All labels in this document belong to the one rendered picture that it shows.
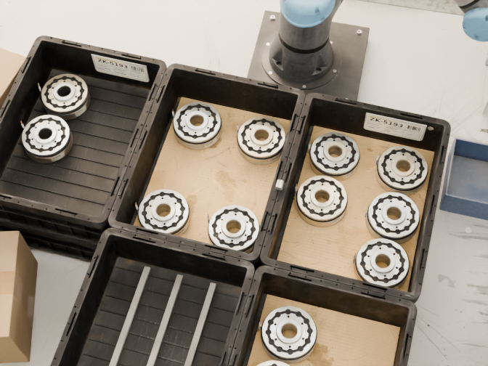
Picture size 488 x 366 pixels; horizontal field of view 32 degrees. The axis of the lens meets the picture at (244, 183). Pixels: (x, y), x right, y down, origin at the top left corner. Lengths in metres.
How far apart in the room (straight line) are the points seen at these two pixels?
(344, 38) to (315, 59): 0.16
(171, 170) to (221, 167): 0.11
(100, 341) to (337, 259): 0.48
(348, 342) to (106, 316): 0.46
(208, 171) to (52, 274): 0.40
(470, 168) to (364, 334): 0.53
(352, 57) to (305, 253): 0.57
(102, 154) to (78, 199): 0.12
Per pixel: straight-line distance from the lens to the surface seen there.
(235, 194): 1.73
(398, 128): 1.76
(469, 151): 1.95
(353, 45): 2.07
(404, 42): 2.14
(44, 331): 1.81
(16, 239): 1.72
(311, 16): 1.84
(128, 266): 1.68
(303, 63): 1.94
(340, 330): 1.62
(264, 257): 1.56
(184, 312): 1.64
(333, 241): 1.69
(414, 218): 1.70
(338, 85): 1.98
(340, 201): 1.70
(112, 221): 1.62
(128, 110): 1.87
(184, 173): 1.76
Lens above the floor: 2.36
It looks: 61 degrees down
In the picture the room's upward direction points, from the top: 3 degrees counter-clockwise
